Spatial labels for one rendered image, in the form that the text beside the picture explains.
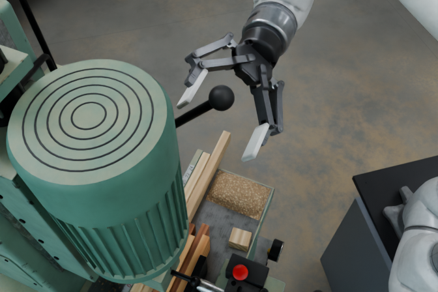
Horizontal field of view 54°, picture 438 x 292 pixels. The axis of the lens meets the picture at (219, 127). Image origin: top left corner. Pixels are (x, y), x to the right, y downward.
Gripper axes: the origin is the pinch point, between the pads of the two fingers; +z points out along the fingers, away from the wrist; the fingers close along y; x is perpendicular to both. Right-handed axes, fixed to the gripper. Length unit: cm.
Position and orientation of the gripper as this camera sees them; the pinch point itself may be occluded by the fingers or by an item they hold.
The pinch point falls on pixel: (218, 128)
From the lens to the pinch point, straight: 66.1
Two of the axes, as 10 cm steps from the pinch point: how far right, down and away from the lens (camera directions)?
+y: -7.3, -6.1, -3.2
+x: 5.6, -2.6, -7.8
